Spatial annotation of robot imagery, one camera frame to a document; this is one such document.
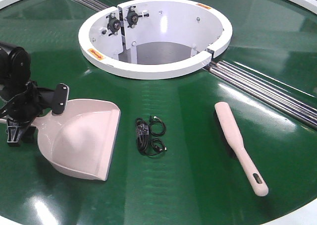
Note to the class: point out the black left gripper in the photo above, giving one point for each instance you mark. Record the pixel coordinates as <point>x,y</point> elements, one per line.
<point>24,107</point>

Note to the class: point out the pink dustpan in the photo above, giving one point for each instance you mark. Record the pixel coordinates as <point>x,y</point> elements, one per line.
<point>80,141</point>

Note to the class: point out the pink hand brush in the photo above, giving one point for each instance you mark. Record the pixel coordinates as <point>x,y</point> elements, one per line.
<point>234,138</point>

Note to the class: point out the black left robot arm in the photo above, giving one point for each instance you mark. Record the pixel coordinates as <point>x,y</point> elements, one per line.
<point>14,73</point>

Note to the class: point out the black bearing left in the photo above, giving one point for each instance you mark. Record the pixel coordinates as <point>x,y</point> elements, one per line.
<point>114,24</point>

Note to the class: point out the black bearing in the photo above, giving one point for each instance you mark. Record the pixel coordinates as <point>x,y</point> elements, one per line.
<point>132,16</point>
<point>114,24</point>

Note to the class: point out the black bearing right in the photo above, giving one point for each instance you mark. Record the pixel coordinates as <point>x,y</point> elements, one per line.
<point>132,16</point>

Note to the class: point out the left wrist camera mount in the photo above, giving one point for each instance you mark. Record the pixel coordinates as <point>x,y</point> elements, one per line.
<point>60,98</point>

